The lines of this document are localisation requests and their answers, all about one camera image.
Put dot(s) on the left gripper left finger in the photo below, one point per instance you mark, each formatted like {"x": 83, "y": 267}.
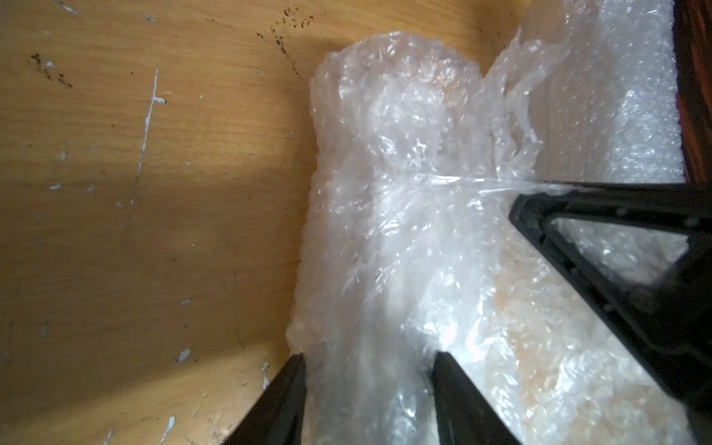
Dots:
{"x": 277, "y": 417}

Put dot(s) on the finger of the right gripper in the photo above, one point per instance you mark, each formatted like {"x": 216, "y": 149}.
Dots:
{"x": 640, "y": 256}

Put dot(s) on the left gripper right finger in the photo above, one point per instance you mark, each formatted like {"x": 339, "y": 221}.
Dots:
{"x": 464, "y": 416}

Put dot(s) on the bubble wrap sheet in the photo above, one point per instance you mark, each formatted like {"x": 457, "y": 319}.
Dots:
{"x": 607, "y": 113}
{"x": 408, "y": 250}

